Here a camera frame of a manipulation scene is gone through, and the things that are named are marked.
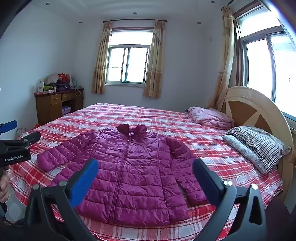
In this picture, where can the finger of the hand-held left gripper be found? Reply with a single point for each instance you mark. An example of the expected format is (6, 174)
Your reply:
(30, 138)
(9, 126)

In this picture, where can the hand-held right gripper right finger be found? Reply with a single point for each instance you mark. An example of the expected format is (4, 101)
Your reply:
(203, 180)

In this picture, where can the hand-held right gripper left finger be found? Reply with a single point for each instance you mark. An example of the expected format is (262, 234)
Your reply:
(86, 178)

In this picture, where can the purple puffer jacket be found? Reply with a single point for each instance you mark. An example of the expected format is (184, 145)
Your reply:
(134, 173)

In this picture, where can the person's left forearm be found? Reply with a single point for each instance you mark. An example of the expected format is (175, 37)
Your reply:
(10, 234)

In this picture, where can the pile of assorted clothes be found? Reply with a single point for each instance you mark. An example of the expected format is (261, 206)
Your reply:
(54, 83)

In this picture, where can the person's left hand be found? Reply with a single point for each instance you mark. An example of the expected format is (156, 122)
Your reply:
(4, 187)

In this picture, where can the brown wooden desk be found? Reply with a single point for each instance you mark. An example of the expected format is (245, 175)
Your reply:
(49, 106)

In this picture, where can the red plaid bedsheet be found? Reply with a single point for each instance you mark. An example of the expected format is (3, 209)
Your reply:
(208, 143)

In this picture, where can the blue and white box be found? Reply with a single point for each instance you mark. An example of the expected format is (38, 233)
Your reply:
(66, 110)

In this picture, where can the grey floral pillow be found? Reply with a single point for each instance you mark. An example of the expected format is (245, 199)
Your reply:
(242, 150)

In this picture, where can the white carton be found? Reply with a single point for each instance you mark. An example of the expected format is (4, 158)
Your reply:
(41, 85)

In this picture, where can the pink folded blanket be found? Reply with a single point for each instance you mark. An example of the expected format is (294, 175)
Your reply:
(210, 117)

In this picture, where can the striped pillow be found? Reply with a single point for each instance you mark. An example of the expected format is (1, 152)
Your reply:
(259, 141)

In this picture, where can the red bag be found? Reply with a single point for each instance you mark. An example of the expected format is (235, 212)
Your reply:
(64, 76)

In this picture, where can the wooden bed headboard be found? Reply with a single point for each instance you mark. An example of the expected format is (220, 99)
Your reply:
(252, 109)

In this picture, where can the beige curtain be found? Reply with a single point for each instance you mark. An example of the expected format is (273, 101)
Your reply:
(155, 60)
(225, 60)
(100, 60)

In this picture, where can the small window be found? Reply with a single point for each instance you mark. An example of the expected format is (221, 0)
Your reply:
(128, 60)

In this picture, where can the large window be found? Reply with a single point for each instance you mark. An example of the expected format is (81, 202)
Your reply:
(268, 62)

